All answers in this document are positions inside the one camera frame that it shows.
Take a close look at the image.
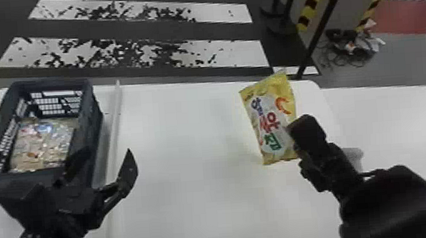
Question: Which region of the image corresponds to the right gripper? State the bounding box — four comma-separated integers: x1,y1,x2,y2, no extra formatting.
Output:
297,139,366,204

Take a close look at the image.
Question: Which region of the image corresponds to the black cable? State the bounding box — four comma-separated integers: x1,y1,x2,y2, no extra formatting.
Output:
315,26,375,71

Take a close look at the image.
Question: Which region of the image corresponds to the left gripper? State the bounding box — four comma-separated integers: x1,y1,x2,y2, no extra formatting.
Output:
24,143,144,238

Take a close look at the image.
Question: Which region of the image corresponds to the blue basket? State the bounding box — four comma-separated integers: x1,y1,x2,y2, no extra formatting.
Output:
0,74,110,211

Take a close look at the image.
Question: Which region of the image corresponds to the yellow snack packet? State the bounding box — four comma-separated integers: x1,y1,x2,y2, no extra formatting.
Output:
237,70,301,167

